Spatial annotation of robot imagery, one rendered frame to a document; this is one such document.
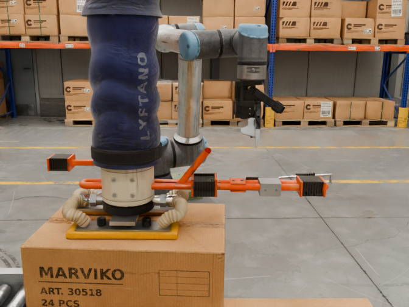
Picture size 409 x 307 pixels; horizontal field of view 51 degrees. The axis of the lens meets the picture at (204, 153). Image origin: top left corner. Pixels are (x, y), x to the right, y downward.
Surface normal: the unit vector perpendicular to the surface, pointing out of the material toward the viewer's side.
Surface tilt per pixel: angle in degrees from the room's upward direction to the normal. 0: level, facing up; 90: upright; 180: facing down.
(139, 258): 90
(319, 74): 90
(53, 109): 90
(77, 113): 92
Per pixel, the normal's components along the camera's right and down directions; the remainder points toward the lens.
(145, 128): 0.77, -0.06
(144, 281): -0.05, 0.24
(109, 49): -0.17, -0.01
